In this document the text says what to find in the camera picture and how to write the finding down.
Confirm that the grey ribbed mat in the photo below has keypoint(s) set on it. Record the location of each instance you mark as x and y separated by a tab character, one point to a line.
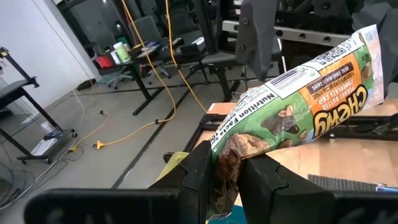
342	183

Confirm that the black floor wedge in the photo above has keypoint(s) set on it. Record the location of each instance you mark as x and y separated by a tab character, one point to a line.
86	85

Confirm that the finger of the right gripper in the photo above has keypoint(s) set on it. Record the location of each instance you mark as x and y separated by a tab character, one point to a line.
256	37
390	46

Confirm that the black office desk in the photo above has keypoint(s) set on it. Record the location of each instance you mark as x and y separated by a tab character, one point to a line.
124	66

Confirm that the blue plastic bin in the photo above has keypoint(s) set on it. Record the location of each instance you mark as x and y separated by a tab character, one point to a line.
231	217

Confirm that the green chewy granola bar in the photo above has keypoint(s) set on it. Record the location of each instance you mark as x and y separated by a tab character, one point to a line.
280	109

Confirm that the red container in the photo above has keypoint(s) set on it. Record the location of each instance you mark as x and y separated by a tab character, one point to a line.
104	62

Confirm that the black rolling cart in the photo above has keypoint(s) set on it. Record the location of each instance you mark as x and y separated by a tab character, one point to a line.
15	91

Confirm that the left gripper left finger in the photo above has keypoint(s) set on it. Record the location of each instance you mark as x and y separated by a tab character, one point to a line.
194	186

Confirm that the green and white canister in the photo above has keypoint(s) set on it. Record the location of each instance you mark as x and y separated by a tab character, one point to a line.
122	53

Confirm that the grey office chair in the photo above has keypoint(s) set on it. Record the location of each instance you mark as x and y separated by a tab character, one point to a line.
149	29
217	57

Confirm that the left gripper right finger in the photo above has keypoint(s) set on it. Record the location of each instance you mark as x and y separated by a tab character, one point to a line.
273	193

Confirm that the silver perforated rail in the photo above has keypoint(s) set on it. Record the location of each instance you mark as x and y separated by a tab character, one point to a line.
311	36

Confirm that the white paper on cart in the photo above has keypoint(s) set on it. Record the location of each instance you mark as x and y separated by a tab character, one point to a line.
43	147

